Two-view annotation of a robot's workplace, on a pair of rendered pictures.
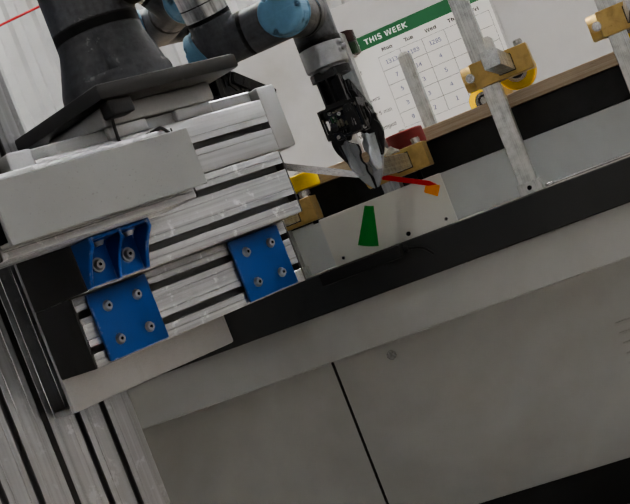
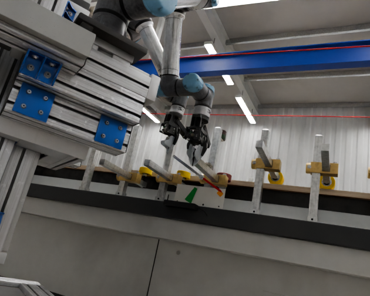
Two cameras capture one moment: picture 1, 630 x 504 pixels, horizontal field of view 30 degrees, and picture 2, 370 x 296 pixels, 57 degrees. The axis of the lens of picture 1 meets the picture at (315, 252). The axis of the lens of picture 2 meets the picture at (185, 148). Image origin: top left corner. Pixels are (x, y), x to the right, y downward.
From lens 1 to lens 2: 0.82 m
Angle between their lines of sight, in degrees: 21
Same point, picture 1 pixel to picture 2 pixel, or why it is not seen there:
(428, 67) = not seen: hidden behind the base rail
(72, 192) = (21, 9)
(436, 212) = (217, 202)
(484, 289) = (218, 241)
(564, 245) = (255, 241)
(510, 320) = (225, 265)
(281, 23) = (188, 83)
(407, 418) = (170, 279)
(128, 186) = (50, 28)
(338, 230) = (181, 190)
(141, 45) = (116, 26)
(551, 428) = not seen: outside the picture
